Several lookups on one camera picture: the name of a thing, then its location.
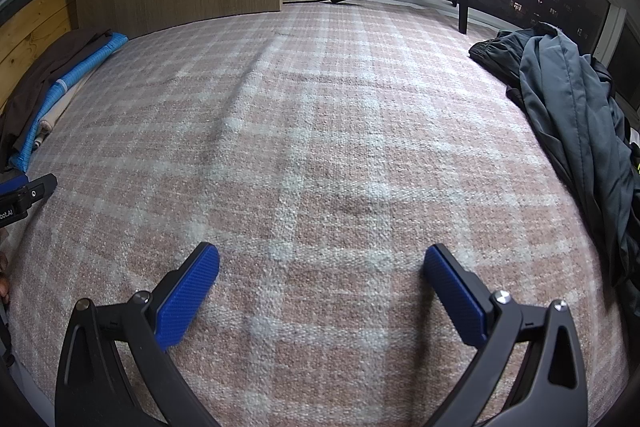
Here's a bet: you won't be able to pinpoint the blue cloth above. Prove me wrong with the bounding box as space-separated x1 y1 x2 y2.
10 33 128 172

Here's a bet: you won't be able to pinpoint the black pants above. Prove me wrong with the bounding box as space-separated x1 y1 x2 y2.
468 29 532 84

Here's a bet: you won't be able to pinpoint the white printed garment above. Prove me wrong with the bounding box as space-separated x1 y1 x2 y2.
627 127 640 178

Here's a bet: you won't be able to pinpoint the beige cloth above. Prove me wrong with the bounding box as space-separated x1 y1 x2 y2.
39 74 97 144

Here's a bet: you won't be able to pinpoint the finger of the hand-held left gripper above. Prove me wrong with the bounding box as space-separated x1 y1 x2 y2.
0 173 58 214
0 175 27 196

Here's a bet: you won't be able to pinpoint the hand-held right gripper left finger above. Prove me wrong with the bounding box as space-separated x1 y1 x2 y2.
55 242 221 427

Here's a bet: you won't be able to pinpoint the pink plaid blanket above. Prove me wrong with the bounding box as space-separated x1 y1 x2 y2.
10 0 631 427

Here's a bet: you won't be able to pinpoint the yellow wooden board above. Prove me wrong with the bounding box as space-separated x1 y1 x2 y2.
0 0 77 112

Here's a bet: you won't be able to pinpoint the person's left hand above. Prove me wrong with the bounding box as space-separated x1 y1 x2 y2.
0 252 12 305

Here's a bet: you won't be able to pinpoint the dark grey jacket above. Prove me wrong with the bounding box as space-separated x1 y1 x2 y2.
517 22 640 308

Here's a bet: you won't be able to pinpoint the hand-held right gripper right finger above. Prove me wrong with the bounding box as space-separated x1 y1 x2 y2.
424 243 588 427

